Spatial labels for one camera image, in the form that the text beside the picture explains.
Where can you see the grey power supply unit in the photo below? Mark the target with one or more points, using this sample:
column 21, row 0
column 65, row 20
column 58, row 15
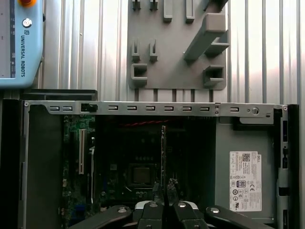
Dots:
column 221, row 143

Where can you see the silver CPU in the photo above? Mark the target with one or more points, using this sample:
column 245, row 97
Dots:
column 141, row 175

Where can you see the green motherboard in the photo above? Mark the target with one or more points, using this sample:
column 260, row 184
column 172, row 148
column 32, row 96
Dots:
column 76, row 124

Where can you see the grey plastic parts rack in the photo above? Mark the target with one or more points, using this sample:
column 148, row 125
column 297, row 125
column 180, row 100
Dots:
column 166, row 59

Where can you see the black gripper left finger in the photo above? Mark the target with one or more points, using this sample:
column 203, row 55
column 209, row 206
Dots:
column 152, row 217

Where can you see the pale blue teach pendant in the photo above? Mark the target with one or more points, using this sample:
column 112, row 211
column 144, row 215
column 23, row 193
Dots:
column 23, row 47

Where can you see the black PC case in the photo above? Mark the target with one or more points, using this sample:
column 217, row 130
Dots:
column 178, row 108

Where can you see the CPU socket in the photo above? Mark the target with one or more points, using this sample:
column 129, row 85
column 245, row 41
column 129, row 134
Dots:
column 130, row 176

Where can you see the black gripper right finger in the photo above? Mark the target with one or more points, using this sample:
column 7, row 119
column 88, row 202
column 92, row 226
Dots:
column 186, row 217

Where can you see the beige expansion slot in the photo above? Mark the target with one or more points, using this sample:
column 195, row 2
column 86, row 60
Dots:
column 82, row 152

